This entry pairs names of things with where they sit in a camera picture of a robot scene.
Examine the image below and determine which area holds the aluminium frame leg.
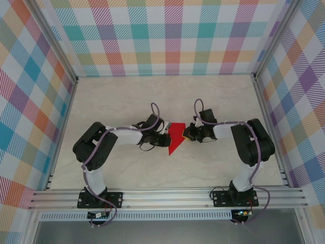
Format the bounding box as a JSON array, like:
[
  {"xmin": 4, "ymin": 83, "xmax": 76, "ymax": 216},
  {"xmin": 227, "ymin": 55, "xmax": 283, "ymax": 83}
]
[
  {"xmin": 294, "ymin": 207, "xmax": 317, "ymax": 244},
  {"xmin": 21, "ymin": 208, "xmax": 43, "ymax": 244}
]

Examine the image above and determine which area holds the long aluminium mounting rail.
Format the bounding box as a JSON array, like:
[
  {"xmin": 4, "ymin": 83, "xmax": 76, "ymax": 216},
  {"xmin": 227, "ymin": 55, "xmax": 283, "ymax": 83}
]
[{"xmin": 27, "ymin": 187, "xmax": 309, "ymax": 210}]

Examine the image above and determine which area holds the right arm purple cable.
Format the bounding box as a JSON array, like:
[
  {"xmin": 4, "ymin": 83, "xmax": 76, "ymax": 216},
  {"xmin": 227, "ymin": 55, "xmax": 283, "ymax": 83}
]
[{"xmin": 193, "ymin": 98, "xmax": 270, "ymax": 226}]

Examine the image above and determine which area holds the grey sheet metal panel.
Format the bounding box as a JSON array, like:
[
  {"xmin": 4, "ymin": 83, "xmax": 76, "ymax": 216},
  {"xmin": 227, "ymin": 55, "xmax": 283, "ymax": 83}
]
[{"xmin": 32, "ymin": 219, "xmax": 305, "ymax": 244}]

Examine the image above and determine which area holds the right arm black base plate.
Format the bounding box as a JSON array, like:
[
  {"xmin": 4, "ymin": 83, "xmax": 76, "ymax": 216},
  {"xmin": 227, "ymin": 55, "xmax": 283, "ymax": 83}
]
[{"xmin": 212, "ymin": 190, "xmax": 259, "ymax": 208}]

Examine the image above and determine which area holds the perforated metal cable tray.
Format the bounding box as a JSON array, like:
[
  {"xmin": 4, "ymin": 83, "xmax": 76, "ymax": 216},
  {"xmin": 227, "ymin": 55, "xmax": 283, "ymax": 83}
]
[{"xmin": 39, "ymin": 212, "xmax": 237, "ymax": 221}]

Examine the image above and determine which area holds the aluminium side rail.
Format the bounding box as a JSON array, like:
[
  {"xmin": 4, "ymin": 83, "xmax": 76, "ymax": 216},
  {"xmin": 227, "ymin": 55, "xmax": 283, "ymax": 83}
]
[
  {"xmin": 251, "ymin": 73, "xmax": 292, "ymax": 188},
  {"xmin": 45, "ymin": 76, "xmax": 80, "ymax": 191}
]

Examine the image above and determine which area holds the red cloth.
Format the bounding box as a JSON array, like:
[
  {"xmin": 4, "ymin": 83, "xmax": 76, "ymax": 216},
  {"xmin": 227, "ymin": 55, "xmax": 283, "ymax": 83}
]
[{"xmin": 168, "ymin": 123, "xmax": 187, "ymax": 156}]

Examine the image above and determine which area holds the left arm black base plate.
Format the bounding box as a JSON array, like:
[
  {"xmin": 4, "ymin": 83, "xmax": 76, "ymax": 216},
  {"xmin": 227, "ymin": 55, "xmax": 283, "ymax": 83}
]
[{"xmin": 77, "ymin": 191, "xmax": 124, "ymax": 209}]

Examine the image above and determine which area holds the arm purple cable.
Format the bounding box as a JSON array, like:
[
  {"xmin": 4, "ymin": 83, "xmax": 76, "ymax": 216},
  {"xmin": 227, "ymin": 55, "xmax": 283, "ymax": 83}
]
[
  {"xmin": 81, "ymin": 102, "xmax": 161, "ymax": 228},
  {"xmin": 193, "ymin": 98, "xmax": 270, "ymax": 226}
]

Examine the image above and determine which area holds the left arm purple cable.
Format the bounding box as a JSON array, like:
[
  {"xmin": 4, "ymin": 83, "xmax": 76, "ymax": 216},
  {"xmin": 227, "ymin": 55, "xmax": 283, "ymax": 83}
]
[{"xmin": 81, "ymin": 102, "xmax": 161, "ymax": 228}]

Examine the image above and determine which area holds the left gripper thin black cable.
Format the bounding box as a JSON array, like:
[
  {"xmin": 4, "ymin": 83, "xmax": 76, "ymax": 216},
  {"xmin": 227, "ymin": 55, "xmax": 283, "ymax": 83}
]
[{"xmin": 139, "ymin": 142, "xmax": 156, "ymax": 153}]

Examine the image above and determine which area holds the aluminium corner post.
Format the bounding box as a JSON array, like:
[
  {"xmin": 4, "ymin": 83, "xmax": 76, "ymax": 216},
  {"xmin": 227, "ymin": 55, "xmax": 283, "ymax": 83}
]
[
  {"xmin": 250, "ymin": 0, "xmax": 300, "ymax": 81},
  {"xmin": 27, "ymin": 0, "xmax": 80, "ymax": 84}
]

